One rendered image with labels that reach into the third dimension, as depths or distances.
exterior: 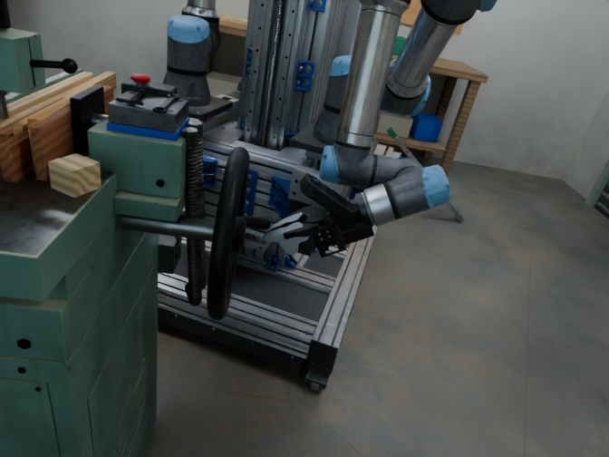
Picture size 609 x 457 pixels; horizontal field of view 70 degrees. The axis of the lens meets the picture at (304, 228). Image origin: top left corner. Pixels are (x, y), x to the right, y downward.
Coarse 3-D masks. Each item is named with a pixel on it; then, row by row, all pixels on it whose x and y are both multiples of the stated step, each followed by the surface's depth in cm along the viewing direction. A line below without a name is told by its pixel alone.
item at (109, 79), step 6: (108, 72) 100; (96, 78) 93; (102, 78) 94; (108, 78) 96; (114, 78) 100; (84, 84) 88; (90, 84) 88; (96, 84) 91; (102, 84) 94; (108, 84) 97; (114, 84) 100; (72, 90) 83; (78, 90) 84; (114, 90) 101; (54, 96) 78; (60, 96) 79; (66, 96) 79; (42, 102) 74; (48, 102) 75; (30, 108) 71; (36, 108) 71; (18, 114) 68; (6, 120) 65
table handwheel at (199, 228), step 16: (240, 160) 64; (224, 176) 62; (240, 176) 62; (224, 192) 60; (240, 192) 75; (224, 208) 59; (240, 208) 84; (128, 224) 70; (144, 224) 70; (160, 224) 70; (176, 224) 70; (192, 224) 71; (208, 224) 71; (224, 224) 59; (240, 224) 71; (208, 240) 72; (224, 240) 59; (240, 240) 71; (224, 256) 59; (208, 272) 60; (224, 272) 60; (208, 288) 61; (224, 288) 61; (208, 304) 63; (224, 304) 64
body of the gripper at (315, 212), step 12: (360, 192) 82; (360, 204) 80; (312, 216) 82; (324, 216) 81; (336, 216) 82; (360, 216) 82; (324, 228) 81; (336, 228) 81; (348, 228) 84; (360, 228) 83; (324, 240) 84; (336, 240) 82; (348, 240) 84; (324, 252) 84; (336, 252) 84
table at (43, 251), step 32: (0, 192) 55; (32, 192) 56; (96, 192) 59; (128, 192) 67; (0, 224) 49; (32, 224) 50; (64, 224) 51; (96, 224) 60; (0, 256) 45; (32, 256) 45; (64, 256) 51; (0, 288) 47; (32, 288) 47
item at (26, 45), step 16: (0, 32) 56; (16, 32) 58; (32, 32) 60; (0, 48) 55; (16, 48) 55; (32, 48) 59; (0, 64) 56; (16, 64) 56; (0, 80) 57; (16, 80) 57; (32, 80) 60
